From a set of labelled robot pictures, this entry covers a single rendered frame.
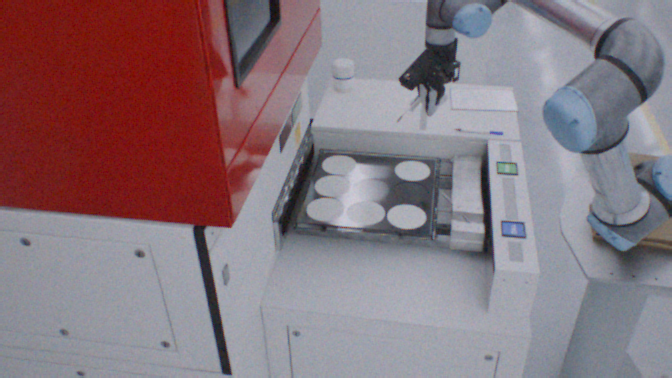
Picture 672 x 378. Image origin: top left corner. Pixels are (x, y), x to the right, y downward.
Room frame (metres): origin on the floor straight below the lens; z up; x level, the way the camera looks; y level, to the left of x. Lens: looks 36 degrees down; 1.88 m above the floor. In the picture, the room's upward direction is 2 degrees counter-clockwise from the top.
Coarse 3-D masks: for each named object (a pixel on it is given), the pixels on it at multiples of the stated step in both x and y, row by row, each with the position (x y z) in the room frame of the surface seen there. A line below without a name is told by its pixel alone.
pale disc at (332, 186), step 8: (328, 176) 1.42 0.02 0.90; (336, 176) 1.42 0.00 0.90; (320, 184) 1.38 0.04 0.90; (328, 184) 1.38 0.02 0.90; (336, 184) 1.38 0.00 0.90; (344, 184) 1.38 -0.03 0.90; (320, 192) 1.34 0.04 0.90; (328, 192) 1.34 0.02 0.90; (336, 192) 1.34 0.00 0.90; (344, 192) 1.34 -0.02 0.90
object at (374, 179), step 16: (320, 160) 1.50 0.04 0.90; (368, 160) 1.50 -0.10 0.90; (384, 160) 1.49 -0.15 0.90; (400, 160) 1.49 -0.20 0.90; (416, 160) 1.49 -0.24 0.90; (432, 160) 1.49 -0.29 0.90; (320, 176) 1.42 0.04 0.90; (352, 176) 1.41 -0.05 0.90; (368, 176) 1.41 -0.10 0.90; (384, 176) 1.41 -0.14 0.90; (432, 176) 1.40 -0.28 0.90; (352, 192) 1.34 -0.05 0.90; (368, 192) 1.34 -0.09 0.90; (384, 192) 1.33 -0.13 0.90; (400, 192) 1.33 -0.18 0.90; (416, 192) 1.33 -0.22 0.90; (432, 192) 1.33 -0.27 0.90; (304, 208) 1.27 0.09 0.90; (384, 208) 1.26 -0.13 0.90; (320, 224) 1.20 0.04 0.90; (336, 224) 1.20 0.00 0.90; (352, 224) 1.20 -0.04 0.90; (384, 224) 1.19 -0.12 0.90
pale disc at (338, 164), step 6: (336, 156) 1.52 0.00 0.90; (342, 156) 1.52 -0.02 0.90; (324, 162) 1.49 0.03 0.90; (330, 162) 1.49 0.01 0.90; (336, 162) 1.49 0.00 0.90; (342, 162) 1.49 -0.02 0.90; (348, 162) 1.49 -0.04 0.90; (354, 162) 1.49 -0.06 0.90; (324, 168) 1.46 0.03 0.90; (330, 168) 1.46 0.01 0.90; (336, 168) 1.46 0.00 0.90; (342, 168) 1.46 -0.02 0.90; (348, 168) 1.46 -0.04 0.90; (354, 168) 1.46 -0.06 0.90
